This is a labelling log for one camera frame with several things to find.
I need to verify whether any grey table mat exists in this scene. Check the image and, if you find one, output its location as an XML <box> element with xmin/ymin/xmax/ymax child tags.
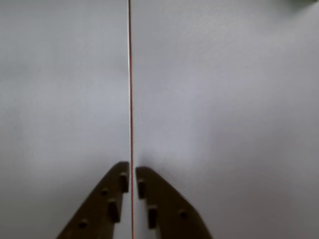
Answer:
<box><xmin>130</xmin><ymin>0</ymin><xmax>319</xmax><ymax>239</ymax></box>
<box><xmin>0</xmin><ymin>0</ymin><xmax>131</xmax><ymax>239</ymax></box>

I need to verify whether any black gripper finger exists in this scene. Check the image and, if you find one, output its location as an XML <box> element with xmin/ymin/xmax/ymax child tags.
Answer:
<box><xmin>136</xmin><ymin>166</ymin><xmax>214</xmax><ymax>239</ymax></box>
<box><xmin>56</xmin><ymin>161</ymin><xmax>130</xmax><ymax>239</ymax></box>

